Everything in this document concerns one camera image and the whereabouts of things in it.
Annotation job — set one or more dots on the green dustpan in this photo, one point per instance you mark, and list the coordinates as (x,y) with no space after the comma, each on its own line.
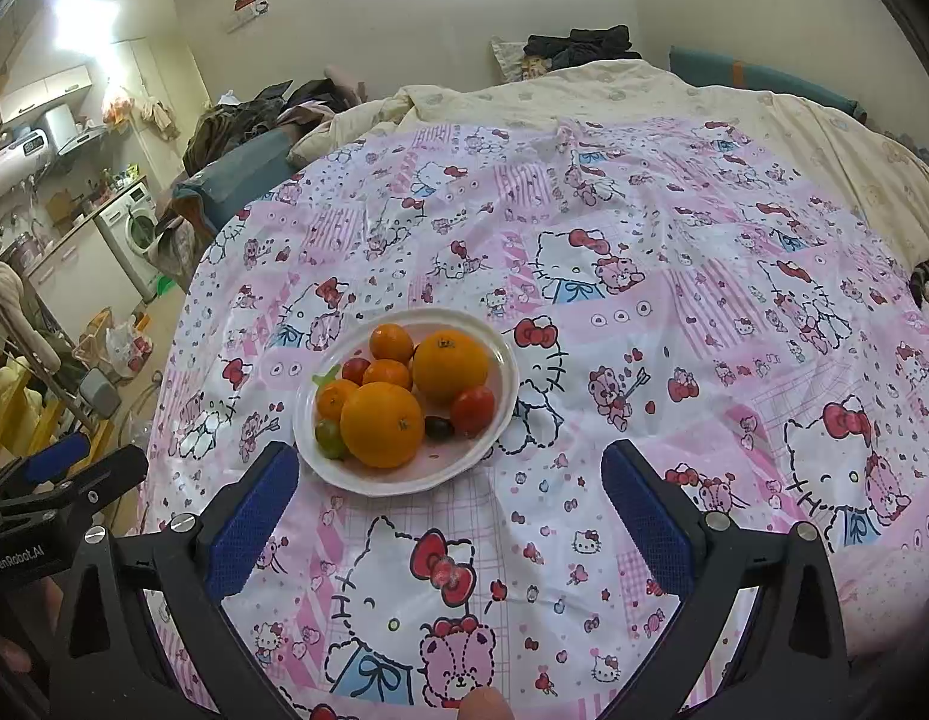
(163,286)

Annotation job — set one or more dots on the striped cat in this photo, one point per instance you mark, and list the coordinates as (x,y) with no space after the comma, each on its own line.
(927,277)

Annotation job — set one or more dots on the pile of dark clothes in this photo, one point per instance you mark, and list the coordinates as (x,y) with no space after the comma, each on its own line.
(239,124)

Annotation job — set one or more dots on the person's right hand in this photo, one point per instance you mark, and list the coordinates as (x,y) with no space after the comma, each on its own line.
(485,705)

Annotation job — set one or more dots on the large orange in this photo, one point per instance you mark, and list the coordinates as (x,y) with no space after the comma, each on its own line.
(451,366)
(382,424)

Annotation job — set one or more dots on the folded dark clothes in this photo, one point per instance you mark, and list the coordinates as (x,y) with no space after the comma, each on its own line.
(580,45)

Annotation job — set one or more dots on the teal pillow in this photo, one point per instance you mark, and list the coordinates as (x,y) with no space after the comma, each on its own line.
(764,79)

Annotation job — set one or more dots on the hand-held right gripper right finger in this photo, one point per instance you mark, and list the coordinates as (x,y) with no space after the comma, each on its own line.
(648,517)

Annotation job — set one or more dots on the hanging beige cloth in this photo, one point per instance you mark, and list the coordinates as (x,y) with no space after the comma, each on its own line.
(160,116)

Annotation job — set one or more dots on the pink and white plate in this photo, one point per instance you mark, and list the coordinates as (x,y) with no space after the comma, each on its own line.
(449,465)

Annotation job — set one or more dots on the red tomato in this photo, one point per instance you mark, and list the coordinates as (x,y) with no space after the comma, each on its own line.
(355,370)
(473,410)

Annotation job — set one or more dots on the yellow frame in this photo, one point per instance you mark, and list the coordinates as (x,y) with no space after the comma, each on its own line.
(29,420)

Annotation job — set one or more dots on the cream duvet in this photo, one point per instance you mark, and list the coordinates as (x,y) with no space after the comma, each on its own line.
(659,90)

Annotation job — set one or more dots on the white water heater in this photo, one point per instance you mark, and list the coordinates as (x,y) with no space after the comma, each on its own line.
(18,161)

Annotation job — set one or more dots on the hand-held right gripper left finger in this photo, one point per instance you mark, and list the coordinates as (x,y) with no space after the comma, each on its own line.
(254,517)

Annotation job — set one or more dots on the white washing machine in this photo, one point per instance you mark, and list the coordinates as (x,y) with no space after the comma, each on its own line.
(134,229)

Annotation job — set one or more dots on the kitchen counter cabinet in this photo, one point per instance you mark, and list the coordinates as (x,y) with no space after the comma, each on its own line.
(67,277)

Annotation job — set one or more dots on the dark purple cherry tomato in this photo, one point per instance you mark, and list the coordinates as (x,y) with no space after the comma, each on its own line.
(439,427)

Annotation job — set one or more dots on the white wall cabinet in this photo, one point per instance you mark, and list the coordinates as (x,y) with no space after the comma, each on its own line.
(44,94)

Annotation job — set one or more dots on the small orange tangerine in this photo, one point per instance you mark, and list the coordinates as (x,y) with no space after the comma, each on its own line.
(337,400)
(387,375)
(391,341)

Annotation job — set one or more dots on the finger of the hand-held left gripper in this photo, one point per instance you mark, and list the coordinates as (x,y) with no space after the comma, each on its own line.
(112,469)
(56,457)

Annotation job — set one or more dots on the white and red plastic bag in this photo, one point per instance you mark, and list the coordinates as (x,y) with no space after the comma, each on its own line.
(127,345)

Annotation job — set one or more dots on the pink cartoon printed blanket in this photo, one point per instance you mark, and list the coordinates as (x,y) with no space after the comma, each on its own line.
(659,315)

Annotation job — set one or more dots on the red and white wall ornament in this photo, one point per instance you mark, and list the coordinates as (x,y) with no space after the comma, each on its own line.
(247,11)

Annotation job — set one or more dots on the printed pillow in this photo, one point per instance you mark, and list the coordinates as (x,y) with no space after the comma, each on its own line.
(513,56)

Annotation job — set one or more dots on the blue cloth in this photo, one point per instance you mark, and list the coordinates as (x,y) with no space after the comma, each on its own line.
(224,180)

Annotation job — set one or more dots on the green tomato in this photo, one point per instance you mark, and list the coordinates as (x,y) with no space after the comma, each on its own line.
(329,436)

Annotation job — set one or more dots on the hanging orange bag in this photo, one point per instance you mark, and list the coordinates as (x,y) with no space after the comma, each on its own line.
(115,105)

